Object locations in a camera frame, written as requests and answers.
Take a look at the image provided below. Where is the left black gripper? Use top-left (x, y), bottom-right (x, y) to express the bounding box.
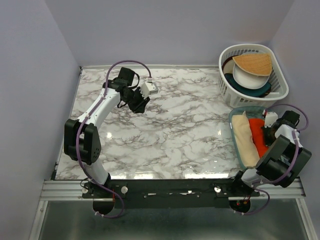
top-left (122, 86), bottom-right (150, 114)

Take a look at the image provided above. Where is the orange t shirt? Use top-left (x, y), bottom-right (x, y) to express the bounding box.
top-left (248, 118), bottom-right (269, 158)

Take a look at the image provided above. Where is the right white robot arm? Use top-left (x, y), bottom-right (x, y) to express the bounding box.
top-left (230, 110), bottom-right (312, 196)

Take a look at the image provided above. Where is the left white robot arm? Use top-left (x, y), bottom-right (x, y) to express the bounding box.
top-left (63, 67), bottom-right (159, 198)

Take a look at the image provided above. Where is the teal plastic bin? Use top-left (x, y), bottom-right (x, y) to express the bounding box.
top-left (228, 106), bottom-right (267, 169)

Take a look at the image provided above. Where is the beige folded cloth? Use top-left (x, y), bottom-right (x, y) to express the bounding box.
top-left (231, 111), bottom-right (260, 168)

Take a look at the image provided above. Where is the teal bowl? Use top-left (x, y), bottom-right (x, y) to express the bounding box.
top-left (224, 73), bottom-right (272, 98)

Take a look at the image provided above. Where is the white plastic basket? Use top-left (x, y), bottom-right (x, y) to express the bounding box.
top-left (218, 44), bottom-right (289, 108)

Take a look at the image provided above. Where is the white plate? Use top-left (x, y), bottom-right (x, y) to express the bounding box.
top-left (232, 64), bottom-right (269, 90)

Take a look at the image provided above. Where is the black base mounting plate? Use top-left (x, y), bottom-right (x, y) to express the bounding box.
top-left (82, 178), bottom-right (259, 218)

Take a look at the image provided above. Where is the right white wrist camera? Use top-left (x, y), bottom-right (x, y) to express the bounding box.
top-left (264, 111), bottom-right (278, 128)

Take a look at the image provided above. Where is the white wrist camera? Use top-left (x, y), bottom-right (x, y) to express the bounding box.
top-left (140, 82), bottom-right (159, 99)
top-left (264, 111), bottom-right (278, 128)

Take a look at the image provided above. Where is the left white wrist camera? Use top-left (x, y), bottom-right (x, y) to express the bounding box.
top-left (140, 82), bottom-right (159, 99)

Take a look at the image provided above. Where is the aluminium rail frame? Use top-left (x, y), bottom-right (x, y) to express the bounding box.
top-left (29, 178), bottom-right (318, 240)

